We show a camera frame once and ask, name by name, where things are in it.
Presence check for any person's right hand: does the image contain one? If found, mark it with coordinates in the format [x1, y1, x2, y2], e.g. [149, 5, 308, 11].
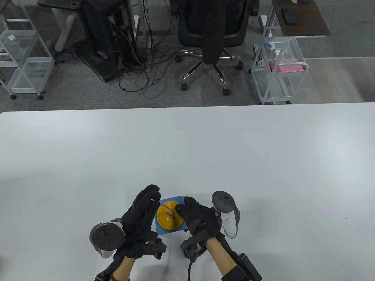
[175, 197, 223, 242]

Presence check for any person's left hand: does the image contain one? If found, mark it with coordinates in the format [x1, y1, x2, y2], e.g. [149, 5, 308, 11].
[116, 184, 161, 258]

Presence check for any yellow felt button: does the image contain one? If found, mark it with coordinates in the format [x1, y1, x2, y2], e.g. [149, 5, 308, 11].
[156, 201, 184, 229]

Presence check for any purple thread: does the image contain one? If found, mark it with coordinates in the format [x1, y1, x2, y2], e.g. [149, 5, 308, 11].
[159, 201, 178, 220]

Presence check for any blue felt square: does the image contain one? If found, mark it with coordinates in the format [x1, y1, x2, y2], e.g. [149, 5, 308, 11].
[154, 195, 188, 235]

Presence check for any person's left forearm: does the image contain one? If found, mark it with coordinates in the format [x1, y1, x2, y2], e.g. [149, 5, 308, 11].
[113, 256, 137, 281]

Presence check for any person's right forearm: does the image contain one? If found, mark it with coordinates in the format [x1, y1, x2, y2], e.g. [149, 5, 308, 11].
[207, 237, 238, 277]

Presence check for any grey and white controller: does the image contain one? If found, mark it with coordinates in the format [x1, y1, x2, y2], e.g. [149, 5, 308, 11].
[212, 191, 241, 239]
[89, 221, 126, 258]

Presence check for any pink box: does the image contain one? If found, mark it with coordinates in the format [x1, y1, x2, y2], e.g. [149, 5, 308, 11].
[269, 61, 307, 73]

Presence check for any black computer tower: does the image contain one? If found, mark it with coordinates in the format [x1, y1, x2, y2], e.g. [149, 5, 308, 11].
[79, 0, 138, 83]

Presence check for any black office chair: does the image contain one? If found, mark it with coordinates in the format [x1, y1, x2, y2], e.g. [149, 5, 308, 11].
[170, 0, 260, 96]

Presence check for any white desk leg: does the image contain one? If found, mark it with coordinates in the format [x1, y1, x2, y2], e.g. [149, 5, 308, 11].
[51, 6, 78, 52]

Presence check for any dark desk top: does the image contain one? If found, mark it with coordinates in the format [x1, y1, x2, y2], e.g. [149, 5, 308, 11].
[37, 0, 87, 8]

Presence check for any brown wooden side table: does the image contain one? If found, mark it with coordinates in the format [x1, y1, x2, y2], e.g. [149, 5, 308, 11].
[271, 0, 331, 38]

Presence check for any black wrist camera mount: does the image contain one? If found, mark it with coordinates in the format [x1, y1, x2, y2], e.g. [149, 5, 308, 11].
[146, 237, 167, 260]
[180, 236, 208, 260]

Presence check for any black forearm strap box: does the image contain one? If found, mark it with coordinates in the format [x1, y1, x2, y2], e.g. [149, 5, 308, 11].
[220, 253, 263, 281]
[94, 265, 117, 281]

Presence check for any tangle of black cables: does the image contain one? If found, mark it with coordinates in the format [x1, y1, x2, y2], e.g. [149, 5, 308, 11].
[54, 0, 183, 99]

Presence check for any white wire cart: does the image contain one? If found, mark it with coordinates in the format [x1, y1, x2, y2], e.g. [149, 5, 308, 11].
[0, 19, 56, 100]
[251, 15, 309, 105]

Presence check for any white coiled cable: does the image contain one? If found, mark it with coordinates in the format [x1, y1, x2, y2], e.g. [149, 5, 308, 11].
[271, 48, 298, 63]

